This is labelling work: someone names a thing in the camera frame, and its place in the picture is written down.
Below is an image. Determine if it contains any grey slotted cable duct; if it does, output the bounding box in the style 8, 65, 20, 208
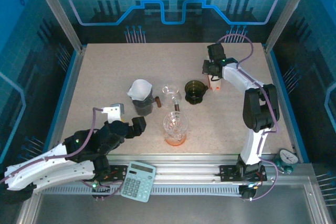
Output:
34, 184, 247, 196

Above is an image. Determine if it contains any aluminium side rail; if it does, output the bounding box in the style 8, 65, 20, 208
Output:
263, 44, 302, 163
43, 45, 87, 163

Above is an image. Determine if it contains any orange white filter box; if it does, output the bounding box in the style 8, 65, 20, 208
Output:
207, 73, 222, 92

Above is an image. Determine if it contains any mint green calculator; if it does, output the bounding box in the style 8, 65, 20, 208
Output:
120, 161, 156, 203

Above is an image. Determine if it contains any aluminium corner post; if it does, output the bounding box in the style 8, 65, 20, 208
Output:
28, 0, 87, 53
265, 0, 314, 51

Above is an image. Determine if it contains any clear glass dripper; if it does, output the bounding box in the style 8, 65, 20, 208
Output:
163, 111, 189, 137

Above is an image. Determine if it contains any aluminium front rail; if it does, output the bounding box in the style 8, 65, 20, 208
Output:
48, 153, 310, 184

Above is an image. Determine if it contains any dark green dripper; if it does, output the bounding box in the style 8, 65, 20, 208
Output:
184, 79, 209, 106

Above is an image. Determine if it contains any white paper coffee filter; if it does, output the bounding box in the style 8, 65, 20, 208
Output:
127, 79, 153, 102

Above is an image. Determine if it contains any smoky grey server brown handle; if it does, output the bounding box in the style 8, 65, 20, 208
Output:
132, 95, 161, 116

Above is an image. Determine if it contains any orange glass server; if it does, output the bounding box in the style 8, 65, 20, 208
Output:
164, 129, 187, 147

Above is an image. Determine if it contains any clear glass server brown handle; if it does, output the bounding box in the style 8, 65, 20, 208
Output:
162, 84, 182, 112

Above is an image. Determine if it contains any teal alarm clock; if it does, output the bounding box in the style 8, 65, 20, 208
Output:
274, 148, 299, 175

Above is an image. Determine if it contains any black controller board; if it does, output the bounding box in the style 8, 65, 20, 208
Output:
240, 183, 259, 200
90, 184, 111, 201

